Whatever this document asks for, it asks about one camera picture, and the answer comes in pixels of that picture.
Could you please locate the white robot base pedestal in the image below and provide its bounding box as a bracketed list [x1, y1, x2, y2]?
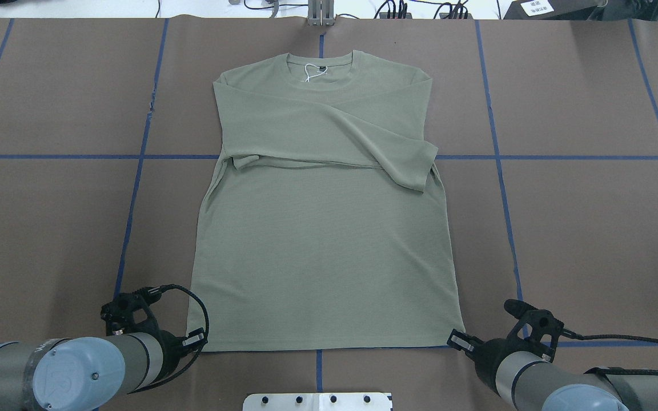
[242, 391, 394, 410]

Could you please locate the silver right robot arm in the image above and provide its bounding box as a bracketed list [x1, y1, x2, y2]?
[447, 330, 658, 410]

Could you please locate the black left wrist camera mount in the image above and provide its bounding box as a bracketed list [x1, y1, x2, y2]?
[100, 287, 163, 337]

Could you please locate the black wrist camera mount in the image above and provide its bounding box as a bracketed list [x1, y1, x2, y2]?
[100, 287, 163, 337]
[503, 299, 564, 362]

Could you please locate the olive green long-sleeve shirt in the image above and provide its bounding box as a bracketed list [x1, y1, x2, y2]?
[190, 50, 465, 353]

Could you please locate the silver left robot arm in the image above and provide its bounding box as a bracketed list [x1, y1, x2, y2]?
[0, 328, 207, 410]

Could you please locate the aluminium frame post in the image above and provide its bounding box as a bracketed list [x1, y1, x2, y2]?
[307, 0, 336, 27]

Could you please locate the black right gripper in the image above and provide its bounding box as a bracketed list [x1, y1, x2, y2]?
[447, 328, 507, 380]

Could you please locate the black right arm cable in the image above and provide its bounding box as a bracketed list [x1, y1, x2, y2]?
[563, 330, 658, 350]

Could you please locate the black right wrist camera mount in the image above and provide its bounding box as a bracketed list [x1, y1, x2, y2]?
[503, 299, 564, 362]

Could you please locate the black box with label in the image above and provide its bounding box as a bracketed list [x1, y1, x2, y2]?
[502, 1, 608, 21]

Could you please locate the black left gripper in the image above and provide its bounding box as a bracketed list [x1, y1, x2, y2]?
[158, 327, 206, 372]

